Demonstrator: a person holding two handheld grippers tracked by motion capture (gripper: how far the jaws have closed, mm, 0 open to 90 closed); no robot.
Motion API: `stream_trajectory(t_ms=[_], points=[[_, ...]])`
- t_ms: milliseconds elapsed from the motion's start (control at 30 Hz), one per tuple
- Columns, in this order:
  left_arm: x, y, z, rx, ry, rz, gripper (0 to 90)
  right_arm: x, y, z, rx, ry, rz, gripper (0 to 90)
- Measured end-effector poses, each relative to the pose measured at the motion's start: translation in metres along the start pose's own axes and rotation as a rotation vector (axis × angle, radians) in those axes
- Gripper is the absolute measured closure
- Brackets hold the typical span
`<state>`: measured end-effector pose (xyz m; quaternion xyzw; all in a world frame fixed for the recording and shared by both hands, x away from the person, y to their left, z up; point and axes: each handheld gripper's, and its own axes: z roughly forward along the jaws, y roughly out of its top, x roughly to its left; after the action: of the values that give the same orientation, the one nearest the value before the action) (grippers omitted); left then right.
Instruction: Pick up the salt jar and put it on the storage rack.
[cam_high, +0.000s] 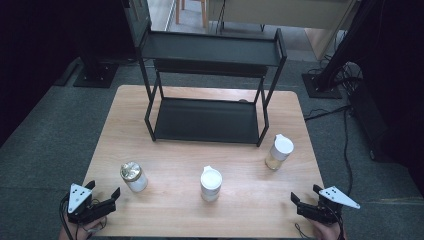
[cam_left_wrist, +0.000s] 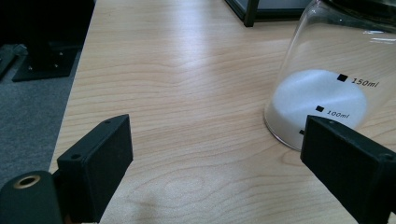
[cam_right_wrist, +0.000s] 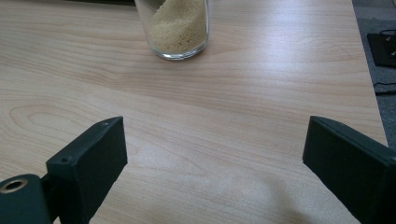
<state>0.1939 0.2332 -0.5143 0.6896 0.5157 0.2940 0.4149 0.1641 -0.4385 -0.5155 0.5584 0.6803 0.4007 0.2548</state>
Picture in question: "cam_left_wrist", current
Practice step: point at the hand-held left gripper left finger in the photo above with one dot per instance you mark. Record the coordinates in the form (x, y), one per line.
(93, 168)

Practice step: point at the black stand base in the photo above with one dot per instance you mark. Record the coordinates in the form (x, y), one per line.
(46, 67)

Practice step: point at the glass jar with white powder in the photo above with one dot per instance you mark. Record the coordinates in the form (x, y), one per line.
(311, 93)

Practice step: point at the black metal shelf rack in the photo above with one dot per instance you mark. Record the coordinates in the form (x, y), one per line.
(250, 12)

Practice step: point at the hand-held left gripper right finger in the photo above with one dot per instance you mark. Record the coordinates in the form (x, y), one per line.
(348, 161)

